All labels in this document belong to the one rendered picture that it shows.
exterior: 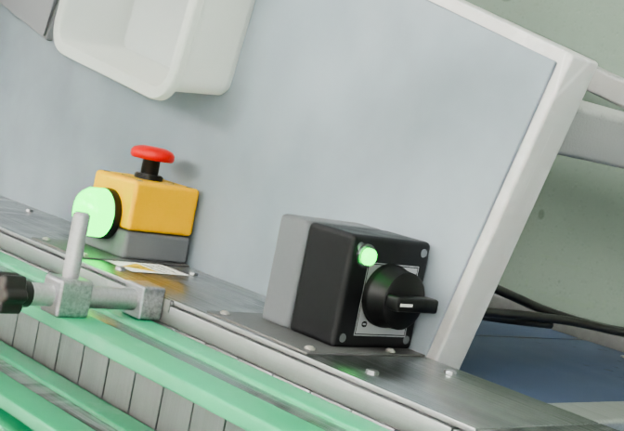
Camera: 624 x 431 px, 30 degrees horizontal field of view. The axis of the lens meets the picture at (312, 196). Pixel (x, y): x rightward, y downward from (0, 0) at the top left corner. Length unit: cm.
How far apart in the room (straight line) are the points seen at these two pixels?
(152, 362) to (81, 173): 53
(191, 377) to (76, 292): 15
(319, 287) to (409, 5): 24
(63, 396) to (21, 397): 4
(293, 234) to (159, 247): 24
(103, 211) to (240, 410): 39
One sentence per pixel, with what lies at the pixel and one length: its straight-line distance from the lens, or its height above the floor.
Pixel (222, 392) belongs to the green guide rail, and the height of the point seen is 95.
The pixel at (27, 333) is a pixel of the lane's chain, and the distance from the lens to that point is 104.
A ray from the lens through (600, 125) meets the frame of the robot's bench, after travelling 93.
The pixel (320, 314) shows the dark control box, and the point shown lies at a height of 84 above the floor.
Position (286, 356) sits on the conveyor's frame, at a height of 88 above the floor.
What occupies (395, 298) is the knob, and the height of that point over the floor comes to 82.
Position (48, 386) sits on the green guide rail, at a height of 91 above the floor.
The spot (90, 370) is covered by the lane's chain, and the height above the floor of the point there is 88.
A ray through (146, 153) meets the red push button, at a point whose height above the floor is 81.
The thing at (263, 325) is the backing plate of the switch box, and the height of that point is 85.
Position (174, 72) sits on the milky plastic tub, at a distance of 100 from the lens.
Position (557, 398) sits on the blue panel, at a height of 64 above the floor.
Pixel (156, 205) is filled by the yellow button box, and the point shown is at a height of 80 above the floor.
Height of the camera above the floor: 139
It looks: 42 degrees down
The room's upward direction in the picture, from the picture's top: 82 degrees counter-clockwise
